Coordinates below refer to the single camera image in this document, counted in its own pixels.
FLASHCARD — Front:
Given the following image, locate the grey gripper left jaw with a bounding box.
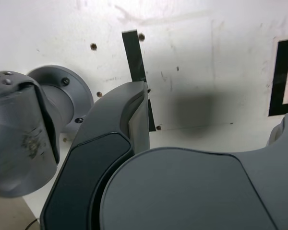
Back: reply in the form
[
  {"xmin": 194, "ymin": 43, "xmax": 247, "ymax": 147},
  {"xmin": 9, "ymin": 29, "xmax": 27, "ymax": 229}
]
[{"xmin": 39, "ymin": 81, "xmax": 151, "ymax": 230}]

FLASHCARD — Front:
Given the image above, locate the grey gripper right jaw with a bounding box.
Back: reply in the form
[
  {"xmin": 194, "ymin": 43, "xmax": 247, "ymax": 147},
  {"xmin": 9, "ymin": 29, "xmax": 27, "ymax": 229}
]
[{"xmin": 97, "ymin": 111, "xmax": 288, "ymax": 230}]

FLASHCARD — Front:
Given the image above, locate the black tape square outline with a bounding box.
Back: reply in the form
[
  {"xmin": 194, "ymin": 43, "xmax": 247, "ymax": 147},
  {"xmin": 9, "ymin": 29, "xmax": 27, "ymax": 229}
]
[{"xmin": 268, "ymin": 38, "xmax": 288, "ymax": 118}]

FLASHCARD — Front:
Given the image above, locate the black tape strip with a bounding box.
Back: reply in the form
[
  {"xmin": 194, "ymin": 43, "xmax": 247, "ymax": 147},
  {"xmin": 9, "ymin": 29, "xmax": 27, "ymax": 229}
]
[{"xmin": 121, "ymin": 29, "xmax": 157, "ymax": 132}]

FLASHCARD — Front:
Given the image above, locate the black cable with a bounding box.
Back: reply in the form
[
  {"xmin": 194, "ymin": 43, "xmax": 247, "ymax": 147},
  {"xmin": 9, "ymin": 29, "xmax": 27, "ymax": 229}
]
[{"xmin": 25, "ymin": 218, "xmax": 41, "ymax": 230}]

